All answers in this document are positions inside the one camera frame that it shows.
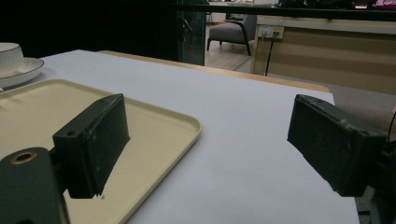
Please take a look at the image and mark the black power cable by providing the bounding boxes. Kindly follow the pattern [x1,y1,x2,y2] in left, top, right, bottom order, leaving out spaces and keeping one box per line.
[264,31,280,77]

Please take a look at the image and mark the beige plastic tray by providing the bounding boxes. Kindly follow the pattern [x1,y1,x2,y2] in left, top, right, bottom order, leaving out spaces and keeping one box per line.
[0,78,204,224]

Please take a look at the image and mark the white wall socket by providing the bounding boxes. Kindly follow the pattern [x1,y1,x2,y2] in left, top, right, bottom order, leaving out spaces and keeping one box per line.
[259,25,285,40]

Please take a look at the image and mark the white ribbed plate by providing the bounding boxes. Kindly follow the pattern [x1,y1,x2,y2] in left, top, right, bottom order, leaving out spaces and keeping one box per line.
[0,56,45,90]

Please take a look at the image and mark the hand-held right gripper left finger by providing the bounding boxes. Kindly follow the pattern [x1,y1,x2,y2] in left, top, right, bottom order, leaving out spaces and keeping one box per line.
[51,92,131,200]

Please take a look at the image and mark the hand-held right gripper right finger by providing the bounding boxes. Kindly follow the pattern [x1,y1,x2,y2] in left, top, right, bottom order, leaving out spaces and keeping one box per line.
[287,93,389,198]

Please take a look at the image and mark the beige wooden counter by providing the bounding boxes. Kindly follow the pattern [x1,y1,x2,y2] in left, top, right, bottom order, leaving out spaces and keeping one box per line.
[250,15,396,96]

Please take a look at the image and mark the wooden table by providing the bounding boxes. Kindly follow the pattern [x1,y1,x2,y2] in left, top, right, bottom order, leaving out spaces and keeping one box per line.
[97,49,331,93]

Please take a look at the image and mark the grey armchair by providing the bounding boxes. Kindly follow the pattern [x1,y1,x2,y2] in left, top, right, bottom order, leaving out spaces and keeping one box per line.
[205,13,258,57]

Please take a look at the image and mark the white bowl with dark rim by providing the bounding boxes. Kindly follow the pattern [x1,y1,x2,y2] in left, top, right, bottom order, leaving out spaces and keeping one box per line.
[0,42,25,77]

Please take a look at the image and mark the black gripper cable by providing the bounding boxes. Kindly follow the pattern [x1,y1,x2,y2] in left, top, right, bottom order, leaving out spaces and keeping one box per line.
[387,109,396,145]

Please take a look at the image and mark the dark tall cabinet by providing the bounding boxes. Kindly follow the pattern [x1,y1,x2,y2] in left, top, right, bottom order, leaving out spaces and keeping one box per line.
[177,0,208,66]

